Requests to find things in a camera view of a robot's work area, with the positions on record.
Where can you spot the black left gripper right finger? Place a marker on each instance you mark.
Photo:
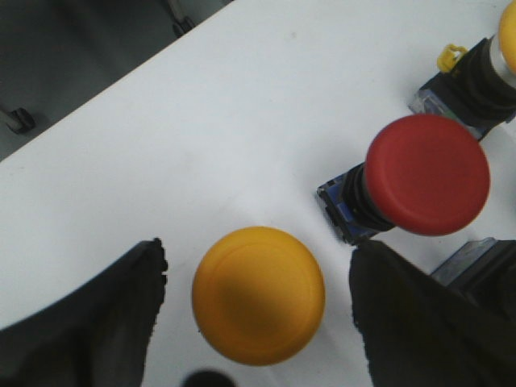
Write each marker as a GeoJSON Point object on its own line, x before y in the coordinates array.
{"type": "Point", "coordinates": [416, 332]}

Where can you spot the red mushroom push button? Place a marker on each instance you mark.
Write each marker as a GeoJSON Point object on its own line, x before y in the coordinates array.
{"type": "Point", "coordinates": [423, 173]}

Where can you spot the black chair base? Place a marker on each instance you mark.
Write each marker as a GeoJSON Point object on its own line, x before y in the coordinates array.
{"type": "Point", "coordinates": [57, 55]}

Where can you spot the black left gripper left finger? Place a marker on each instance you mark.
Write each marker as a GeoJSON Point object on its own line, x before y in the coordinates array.
{"type": "Point", "coordinates": [96, 336]}

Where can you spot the yellow mushroom push button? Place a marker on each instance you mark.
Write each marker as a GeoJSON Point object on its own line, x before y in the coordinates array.
{"type": "Point", "coordinates": [476, 86]}
{"type": "Point", "coordinates": [258, 296]}

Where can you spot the black switch block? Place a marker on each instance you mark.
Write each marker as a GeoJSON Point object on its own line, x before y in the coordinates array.
{"type": "Point", "coordinates": [475, 272]}

